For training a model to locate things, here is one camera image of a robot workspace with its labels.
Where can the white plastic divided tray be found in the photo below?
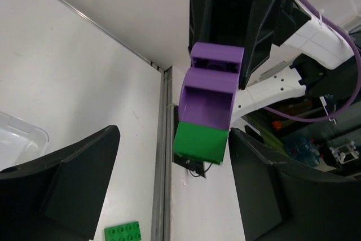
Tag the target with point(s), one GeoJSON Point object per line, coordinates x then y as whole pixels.
{"type": "Point", "coordinates": [21, 141]}

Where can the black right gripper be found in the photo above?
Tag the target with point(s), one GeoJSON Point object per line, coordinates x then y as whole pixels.
{"type": "Point", "coordinates": [259, 34]}

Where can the purple lego brick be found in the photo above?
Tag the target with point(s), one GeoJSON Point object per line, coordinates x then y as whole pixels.
{"type": "Point", "coordinates": [209, 86]}

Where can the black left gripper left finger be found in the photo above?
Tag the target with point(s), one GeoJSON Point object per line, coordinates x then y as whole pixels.
{"type": "Point", "coordinates": [59, 196]}

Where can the green flat lego plate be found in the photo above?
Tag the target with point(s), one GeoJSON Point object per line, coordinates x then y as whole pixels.
{"type": "Point", "coordinates": [125, 232]}

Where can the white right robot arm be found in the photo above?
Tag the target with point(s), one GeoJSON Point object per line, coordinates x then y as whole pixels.
{"type": "Point", "coordinates": [309, 55]}

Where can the aluminium right side rail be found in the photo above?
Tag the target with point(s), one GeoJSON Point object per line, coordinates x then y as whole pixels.
{"type": "Point", "coordinates": [162, 203]}

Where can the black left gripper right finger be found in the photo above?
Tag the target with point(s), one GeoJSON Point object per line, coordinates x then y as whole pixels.
{"type": "Point", "coordinates": [282, 199]}

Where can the green lego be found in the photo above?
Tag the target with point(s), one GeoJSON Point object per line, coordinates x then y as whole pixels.
{"type": "Point", "coordinates": [198, 142]}

